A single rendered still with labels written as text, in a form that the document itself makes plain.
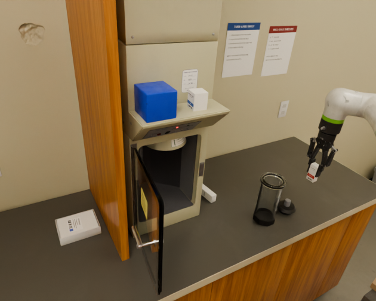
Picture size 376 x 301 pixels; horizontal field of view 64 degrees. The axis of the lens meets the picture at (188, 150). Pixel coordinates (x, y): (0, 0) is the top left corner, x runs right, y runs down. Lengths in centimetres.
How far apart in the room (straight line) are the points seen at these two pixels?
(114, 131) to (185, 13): 41
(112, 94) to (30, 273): 74
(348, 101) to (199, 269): 89
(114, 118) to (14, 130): 63
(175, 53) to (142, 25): 14
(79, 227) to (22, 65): 66
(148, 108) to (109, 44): 20
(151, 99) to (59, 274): 73
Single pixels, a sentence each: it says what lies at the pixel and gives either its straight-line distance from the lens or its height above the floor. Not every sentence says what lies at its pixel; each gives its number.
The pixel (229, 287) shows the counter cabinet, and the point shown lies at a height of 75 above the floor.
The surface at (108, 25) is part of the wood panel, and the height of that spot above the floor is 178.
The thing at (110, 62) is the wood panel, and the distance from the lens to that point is 83.
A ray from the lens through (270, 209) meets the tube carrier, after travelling 139.
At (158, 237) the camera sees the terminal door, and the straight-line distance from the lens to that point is 88.
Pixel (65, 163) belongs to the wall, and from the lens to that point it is 153.
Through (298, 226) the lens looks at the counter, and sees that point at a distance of 150.
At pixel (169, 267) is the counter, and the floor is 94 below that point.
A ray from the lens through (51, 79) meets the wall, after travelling 136.
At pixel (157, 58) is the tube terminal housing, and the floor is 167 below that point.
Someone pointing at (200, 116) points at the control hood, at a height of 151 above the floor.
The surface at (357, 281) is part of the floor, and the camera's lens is 275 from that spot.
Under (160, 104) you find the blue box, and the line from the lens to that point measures 90.
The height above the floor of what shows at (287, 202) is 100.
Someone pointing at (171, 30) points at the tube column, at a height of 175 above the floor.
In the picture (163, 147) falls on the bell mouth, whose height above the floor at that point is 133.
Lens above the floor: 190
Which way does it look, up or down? 31 degrees down
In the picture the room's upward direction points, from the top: 4 degrees clockwise
